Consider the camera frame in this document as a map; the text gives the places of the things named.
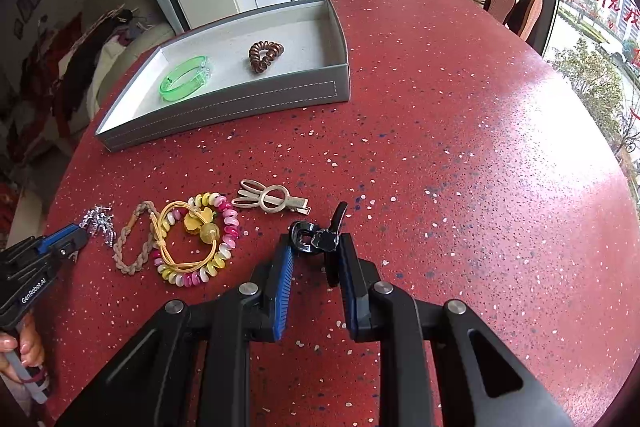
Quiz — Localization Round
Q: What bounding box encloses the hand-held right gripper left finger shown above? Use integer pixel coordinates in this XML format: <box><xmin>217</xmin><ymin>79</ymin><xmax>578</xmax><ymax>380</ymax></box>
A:
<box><xmin>55</xmin><ymin>234</ymin><xmax>296</xmax><ymax>427</ymax></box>

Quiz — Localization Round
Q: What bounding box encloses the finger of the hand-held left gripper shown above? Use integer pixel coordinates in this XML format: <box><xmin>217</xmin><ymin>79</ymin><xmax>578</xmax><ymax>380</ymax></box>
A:
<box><xmin>39</xmin><ymin>223</ymin><xmax>90</xmax><ymax>264</ymax></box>

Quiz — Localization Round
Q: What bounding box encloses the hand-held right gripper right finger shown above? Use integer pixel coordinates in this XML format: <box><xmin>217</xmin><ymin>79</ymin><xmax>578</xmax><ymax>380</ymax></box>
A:
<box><xmin>326</xmin><ymin>233</ymin><xmax>576</xmax><ymax>427</ymax></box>

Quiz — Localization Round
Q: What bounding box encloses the black hair claw clip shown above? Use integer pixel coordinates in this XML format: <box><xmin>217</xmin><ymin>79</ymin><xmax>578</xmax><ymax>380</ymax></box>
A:
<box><xmin>288</xmin><ymin>201</ymin><xmax>351</xmax><ymax>288</ymax></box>

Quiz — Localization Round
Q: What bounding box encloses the beige braided bracelet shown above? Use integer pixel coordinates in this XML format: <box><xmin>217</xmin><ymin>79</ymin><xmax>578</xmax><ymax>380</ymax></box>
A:
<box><xmin>112</xmin><ymin>201</ymin><xmax>163</xmax><ymax>277</ymax></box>

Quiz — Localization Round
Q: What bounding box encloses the beige rabbit hair clip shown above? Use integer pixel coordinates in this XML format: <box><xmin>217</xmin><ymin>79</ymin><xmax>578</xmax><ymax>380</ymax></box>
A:
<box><xmin>231</xmin><ymin>179</ymin><xmax>312</xmax><ymax>215</ymax></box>

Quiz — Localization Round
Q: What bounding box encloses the pastel spiral hair tie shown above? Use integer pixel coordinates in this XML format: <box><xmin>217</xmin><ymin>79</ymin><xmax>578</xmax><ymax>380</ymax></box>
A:
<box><xmin>154</xmin><ymin>192</ymin><xmax>241</xmax><ymax>289</ymax></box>

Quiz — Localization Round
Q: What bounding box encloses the yellow flower hair tie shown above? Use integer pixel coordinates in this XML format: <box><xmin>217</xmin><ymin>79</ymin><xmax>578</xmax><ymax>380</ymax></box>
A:
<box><xmin>150</xmin><ymin>199</ymin><xmax>236</xmax><ymax>269</ymax></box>

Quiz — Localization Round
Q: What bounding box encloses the grey jewelry tray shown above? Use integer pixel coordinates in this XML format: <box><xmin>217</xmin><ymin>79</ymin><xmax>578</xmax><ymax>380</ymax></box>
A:
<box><xmin>95</xmin><ymin>0</ymin><xmax>351</xmax><ymax>152</ymax></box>

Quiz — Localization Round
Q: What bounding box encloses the person's left hand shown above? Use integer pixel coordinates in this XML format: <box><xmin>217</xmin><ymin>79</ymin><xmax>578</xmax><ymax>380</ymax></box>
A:
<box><xmin>0</xmin><ymin>312</ymin><xmax>48</xmax><ymax>390</ymax></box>

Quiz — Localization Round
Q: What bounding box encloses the pile of clothes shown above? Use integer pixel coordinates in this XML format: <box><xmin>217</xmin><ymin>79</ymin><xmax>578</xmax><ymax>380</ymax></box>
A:
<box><xmin>20</xmin><ymin>7</ymin><xmax>151</xmax><ymax>142</ymax></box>

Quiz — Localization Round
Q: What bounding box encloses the green translucent bangle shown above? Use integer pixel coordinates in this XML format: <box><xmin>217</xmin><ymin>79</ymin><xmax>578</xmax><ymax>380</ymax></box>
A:
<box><xmin>159</xmin><ymin>55</ymin><xmax>212</xmax><ymax>102</ymax></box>

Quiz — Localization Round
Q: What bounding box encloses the brown spiral hair tie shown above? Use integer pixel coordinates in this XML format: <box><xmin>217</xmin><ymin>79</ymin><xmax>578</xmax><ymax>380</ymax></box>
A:
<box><xmin>248</xmin><ymin>41</ymin><xmax>285</xmax><ymax>74</ymax></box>

